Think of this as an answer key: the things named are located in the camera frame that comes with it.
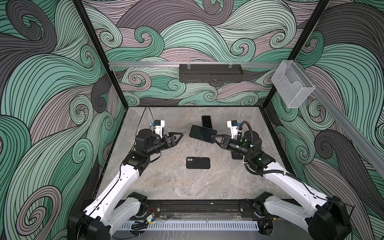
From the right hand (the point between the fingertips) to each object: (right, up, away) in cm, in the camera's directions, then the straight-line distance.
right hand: (211, 138), depth 71 cm
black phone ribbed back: (+2, +7, +39) cm, 40 cm away
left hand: (-15, +1, +1) cm, 15 cm away
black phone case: (-5, -18, +19) cm, 27 cm away
